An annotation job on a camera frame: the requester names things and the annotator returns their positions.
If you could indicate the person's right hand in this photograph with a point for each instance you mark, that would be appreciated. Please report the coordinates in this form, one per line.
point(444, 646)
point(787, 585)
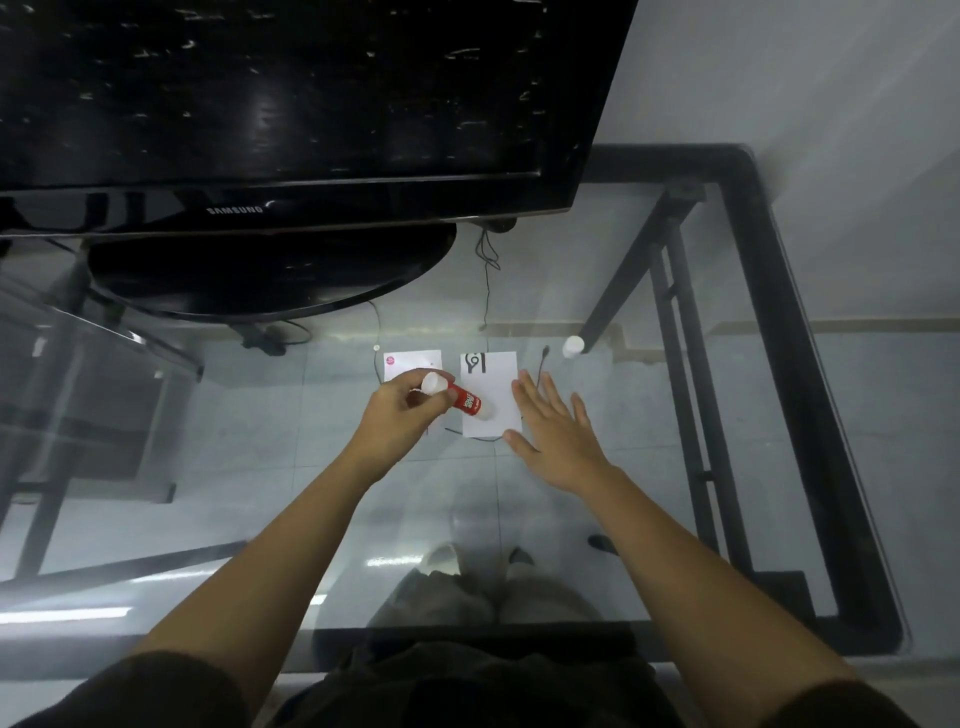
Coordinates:
point(559, 450)

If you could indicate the person's left hand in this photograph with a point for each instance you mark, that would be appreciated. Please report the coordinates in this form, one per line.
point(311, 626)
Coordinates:
point(390, 431)

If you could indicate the person's right middle finger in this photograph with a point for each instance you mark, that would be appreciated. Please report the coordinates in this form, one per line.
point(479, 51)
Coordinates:
point(538, 391)

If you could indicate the person's right thumb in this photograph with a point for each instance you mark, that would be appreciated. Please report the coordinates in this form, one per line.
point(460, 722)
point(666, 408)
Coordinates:
point(520, 442)

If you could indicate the person's left thumb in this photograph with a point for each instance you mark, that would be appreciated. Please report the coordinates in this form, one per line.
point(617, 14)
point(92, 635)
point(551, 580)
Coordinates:
point(442, 403)

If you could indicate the person's right little finger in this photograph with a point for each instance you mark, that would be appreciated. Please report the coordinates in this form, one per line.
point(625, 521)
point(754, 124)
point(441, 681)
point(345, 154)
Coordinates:
point(582, 414)

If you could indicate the red glue stick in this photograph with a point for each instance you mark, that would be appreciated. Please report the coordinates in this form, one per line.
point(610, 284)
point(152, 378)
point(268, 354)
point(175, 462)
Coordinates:
point(466, 400)

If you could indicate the person's right forearm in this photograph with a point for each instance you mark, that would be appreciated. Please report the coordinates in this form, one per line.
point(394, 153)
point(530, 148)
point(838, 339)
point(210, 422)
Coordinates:
point(697, 592)

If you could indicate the person's left forearm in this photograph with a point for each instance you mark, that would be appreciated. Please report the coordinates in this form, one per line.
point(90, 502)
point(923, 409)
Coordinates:
point(277, 570)

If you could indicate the white paper with black print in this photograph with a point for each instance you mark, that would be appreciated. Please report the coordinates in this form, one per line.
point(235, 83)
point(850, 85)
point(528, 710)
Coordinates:
point(495, 375)

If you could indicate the small white card red dot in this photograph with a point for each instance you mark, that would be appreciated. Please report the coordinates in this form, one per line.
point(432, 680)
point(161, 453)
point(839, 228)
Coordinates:
point(409, 361)

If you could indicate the white glue stick cap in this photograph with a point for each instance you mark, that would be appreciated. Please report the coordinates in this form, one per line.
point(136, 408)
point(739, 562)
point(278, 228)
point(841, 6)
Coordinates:
point(573, 346)

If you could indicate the person's white slipper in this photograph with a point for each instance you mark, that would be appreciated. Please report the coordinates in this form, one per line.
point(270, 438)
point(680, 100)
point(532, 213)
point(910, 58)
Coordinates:
point(441, 559)

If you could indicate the person's grey trousers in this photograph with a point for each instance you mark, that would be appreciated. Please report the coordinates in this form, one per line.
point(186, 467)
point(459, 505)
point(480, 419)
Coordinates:
point(465, 600)

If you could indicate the black oval television base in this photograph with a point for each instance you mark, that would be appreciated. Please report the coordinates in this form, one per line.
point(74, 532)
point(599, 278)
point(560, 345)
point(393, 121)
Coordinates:
point(270, 274)

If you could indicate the person's dark shirt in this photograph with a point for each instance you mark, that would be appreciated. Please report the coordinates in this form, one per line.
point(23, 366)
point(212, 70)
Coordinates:
point(465, 690)

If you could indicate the black flat screen television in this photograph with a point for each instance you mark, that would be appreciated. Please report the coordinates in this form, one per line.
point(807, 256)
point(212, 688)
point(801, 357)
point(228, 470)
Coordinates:
point(285, 97)

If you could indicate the glass side stand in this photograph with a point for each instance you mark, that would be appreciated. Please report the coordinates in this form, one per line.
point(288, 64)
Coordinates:
point(90, 390)

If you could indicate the black metal table frame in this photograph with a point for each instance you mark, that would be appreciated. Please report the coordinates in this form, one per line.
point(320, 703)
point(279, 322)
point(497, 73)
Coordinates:
point(752, 225)

